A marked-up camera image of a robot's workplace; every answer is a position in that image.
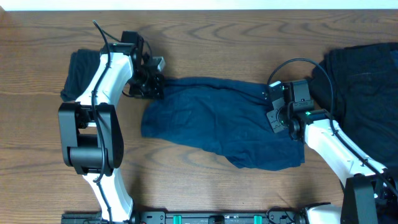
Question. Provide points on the small folded black garment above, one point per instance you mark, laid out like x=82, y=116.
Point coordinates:
x=82, y=68

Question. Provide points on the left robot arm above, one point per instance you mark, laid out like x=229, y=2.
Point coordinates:
x=91, y=137

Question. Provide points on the dark blue shorts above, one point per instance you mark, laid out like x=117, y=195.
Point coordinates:
x=225, y=117

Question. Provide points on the black clothes pile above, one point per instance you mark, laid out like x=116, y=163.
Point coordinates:
x=360, y=85

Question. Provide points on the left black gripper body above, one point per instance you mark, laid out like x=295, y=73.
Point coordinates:
x=145, y=86

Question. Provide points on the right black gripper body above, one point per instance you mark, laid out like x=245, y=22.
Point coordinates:
x=273, y=120

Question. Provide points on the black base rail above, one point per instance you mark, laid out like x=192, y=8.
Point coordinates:
x=268, y=217

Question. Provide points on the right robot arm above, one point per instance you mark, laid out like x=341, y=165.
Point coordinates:
x=369, y=189

